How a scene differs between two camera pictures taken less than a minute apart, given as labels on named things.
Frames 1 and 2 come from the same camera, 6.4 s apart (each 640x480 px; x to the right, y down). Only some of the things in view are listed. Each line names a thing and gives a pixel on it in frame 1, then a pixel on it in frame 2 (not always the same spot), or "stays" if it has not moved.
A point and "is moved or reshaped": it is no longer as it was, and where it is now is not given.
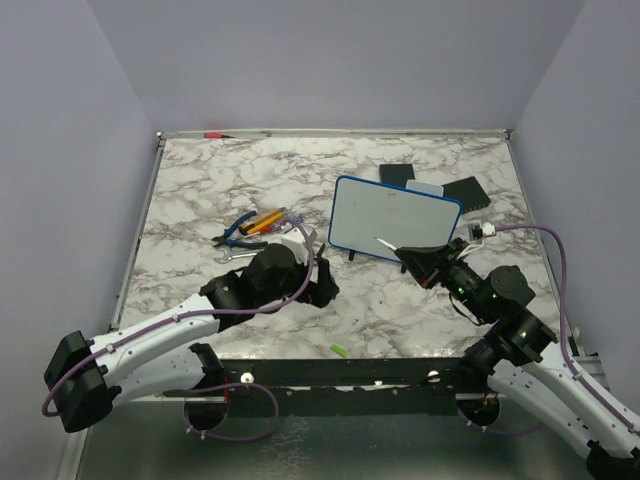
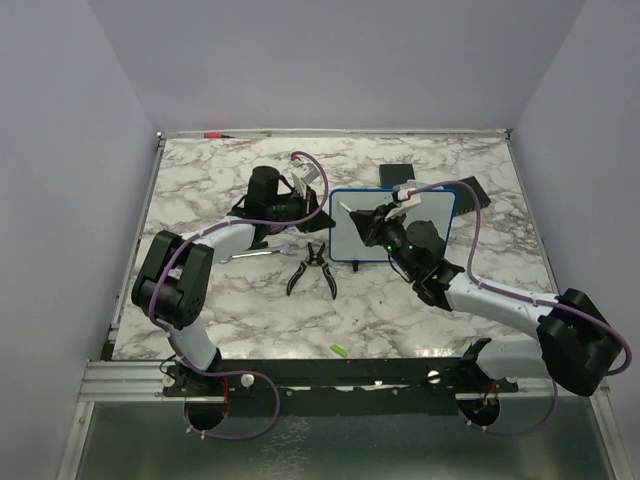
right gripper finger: [423, 253] → [373, 216]
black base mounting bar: [341, 387] stays
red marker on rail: [216, 135] stays
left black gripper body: [295, 281] → [291, 207]
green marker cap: [338, 350] stays
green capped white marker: [386, 243] is moved or reshaped
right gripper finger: [426, 272] → [364, 221]
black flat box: [396, 174] stays
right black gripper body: [461, 279] → [391, 236]
